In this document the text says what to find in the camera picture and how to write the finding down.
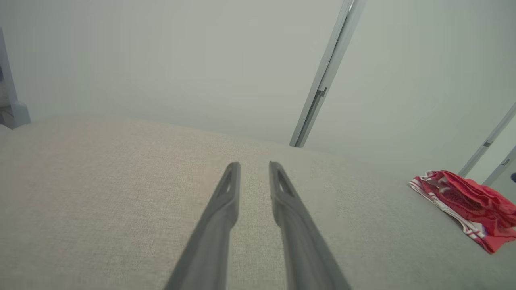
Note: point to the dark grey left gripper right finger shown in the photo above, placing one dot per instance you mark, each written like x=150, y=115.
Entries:
x=306, y=257

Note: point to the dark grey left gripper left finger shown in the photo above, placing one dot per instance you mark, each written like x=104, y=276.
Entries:
x=209, y=257

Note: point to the red white lettered jersey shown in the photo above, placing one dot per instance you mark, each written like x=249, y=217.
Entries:
x=471, y=201

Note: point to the grey fabric sofa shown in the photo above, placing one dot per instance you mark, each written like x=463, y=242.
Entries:
x=100, y=201

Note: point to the grey metal rail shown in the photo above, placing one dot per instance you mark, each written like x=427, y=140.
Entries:
x=502, y=165
x=328, y=72
x=485, y=143

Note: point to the grey metal frame leg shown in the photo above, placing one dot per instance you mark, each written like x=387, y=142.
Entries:
x=16, y=114

